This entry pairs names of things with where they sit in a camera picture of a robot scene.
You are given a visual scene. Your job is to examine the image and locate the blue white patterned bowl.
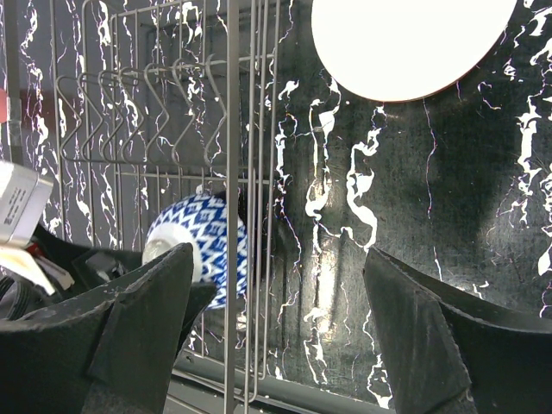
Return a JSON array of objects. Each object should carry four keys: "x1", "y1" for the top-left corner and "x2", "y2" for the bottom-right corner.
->
[{"x1": 141, "y1": 193, "x2": 228, "y2": 310}]

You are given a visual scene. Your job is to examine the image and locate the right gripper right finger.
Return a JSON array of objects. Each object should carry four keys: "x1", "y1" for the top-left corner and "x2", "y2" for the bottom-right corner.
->
[{"x1": 363, "y1": 248, "x2": 551, "y2": 413}]

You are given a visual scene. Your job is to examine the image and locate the red floral bowl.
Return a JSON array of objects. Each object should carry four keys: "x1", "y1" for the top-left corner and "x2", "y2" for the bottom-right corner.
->
[{"x1": 311, "y1": 0, "x2": 516, "y2": 103}]

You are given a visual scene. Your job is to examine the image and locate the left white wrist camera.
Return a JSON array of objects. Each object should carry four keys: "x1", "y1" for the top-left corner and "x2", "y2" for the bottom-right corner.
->
[{"x1": 1, "y1": 160, "x2": 74, "y2": 296}]

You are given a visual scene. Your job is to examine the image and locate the grey wire dish rack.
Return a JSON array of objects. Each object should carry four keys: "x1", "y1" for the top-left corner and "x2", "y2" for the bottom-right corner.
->
[{"x1": 49, "y1": 1, "x2": 281, "y2": 413}]

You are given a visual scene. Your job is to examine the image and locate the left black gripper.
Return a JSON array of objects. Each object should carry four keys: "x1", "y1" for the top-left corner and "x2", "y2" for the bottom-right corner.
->
[{"x1": 1, "y1": 224, "x2": 141, "y2": 319}]

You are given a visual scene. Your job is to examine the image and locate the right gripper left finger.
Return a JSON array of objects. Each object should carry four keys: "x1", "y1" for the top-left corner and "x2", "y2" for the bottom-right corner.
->
[{"x1": 1, "y1": 244, "x2": 193, "y2": 413}]

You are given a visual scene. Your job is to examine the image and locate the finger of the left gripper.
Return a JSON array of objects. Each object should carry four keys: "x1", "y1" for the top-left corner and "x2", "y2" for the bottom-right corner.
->
[{"x1": 179, "y1": 282, "x2": 216, "y2": 345}]

